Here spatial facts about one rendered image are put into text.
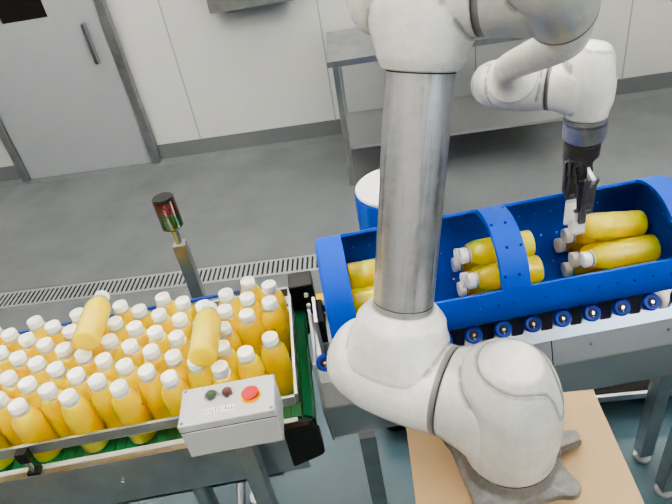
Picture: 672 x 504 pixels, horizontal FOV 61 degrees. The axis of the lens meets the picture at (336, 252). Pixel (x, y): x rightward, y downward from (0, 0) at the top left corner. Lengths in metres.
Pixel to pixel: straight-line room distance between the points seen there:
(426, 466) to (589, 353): 0.67
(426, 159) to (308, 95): 3.99
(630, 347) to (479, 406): 0.83
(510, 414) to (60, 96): 4.72
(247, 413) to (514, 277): 0.66
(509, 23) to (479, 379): 0.48
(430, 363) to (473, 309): 0.45
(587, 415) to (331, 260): 0.61
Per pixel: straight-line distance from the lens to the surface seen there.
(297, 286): 1.64
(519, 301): 1.40
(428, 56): 0.81
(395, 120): 0.84
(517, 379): 0.88
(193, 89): 4.91
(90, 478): 1.60
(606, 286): 1.47
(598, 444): 1.16
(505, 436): 0.91
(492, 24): 0.79
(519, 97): 1.30
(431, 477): 1.10
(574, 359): 1.61
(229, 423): 1.23
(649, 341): 1.68
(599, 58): 1.29
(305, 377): 1.52
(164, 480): 1.59
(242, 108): 4.90
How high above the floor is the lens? 2.00
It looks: 35 degrees down
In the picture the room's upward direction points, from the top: 10 degrees counter-clockwise
